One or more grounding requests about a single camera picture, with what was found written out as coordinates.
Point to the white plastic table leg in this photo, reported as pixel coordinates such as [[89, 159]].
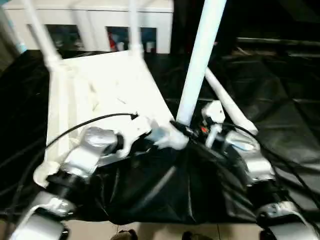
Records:
[[41, 32], [230, 102], [133, 25], [200, 62]]

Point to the white plastic table top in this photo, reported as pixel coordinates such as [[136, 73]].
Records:
[[100, 82]]

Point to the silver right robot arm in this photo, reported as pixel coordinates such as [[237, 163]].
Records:
[[257, 165]]

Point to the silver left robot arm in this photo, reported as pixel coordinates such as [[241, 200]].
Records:
[[85, 155]]

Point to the black work surface mat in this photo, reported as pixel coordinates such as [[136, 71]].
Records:
[[155, 190]]

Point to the black left robot foot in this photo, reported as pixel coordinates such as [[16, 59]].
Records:
[[125, 235]]

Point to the black robot foot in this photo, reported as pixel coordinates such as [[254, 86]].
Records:
[[125, 235], [192, 236]]

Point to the black right robot foot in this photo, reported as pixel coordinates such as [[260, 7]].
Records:
[[192, 236]]

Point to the red item in cabinet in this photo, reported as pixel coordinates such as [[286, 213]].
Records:
[[113, 42]]

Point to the white glass door cabinet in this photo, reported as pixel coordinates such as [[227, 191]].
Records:
[[100, 15]]

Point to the white teal patterned roll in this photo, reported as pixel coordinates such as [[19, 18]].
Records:
[[18, 42]]

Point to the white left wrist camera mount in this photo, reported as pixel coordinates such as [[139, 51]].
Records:
[[135, 127]]

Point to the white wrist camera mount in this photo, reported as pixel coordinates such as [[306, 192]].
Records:
[[135, 127], [215, 110]]

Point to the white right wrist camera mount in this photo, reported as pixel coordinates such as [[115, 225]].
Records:
[[215, 110]]

